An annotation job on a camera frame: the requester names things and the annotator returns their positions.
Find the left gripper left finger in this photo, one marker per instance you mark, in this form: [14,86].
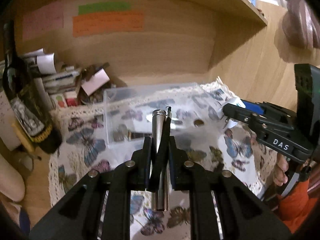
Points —
[98,206]

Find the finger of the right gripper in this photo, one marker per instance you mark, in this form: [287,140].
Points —
[270,110]
[261,115]

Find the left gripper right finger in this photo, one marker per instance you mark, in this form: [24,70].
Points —
[221,206]

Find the small white box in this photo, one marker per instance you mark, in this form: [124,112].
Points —
[231,111]

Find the silver metal tube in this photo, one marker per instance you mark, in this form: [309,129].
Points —
[159,179]

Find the black bar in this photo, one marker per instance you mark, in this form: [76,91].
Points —
[137,135]

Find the person's right hand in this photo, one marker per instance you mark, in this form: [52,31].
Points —
[281,166]

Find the clear plastic storage box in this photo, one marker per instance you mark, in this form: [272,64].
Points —
[134,112]

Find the butterfly print lace tablecloth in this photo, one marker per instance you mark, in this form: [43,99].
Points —
[84,147]

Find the dark wine bottle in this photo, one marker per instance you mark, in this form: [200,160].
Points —
[24,98]

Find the small pink box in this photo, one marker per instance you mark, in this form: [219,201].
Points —
[95,82]

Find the white note card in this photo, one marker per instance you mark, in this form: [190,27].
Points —
[8,135]

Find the wooden shelf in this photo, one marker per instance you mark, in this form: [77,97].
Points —
[241,8]

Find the stack of books and papers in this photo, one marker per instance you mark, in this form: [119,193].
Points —
[59,84]

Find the orange sticky note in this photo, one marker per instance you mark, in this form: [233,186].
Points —
[108,22]

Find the green sticky note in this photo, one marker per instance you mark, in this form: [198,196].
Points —
[103,6]

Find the pink sticky note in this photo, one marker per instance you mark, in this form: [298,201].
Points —
[40,21]

